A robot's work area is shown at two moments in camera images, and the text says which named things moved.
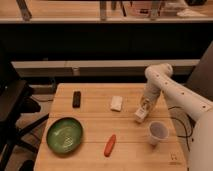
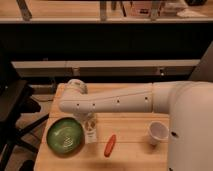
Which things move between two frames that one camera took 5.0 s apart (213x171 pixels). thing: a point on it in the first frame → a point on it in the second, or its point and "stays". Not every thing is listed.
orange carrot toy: (110, 145) stays
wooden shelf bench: (106, 11) stays
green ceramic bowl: (64, 135) stays
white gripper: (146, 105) → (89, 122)
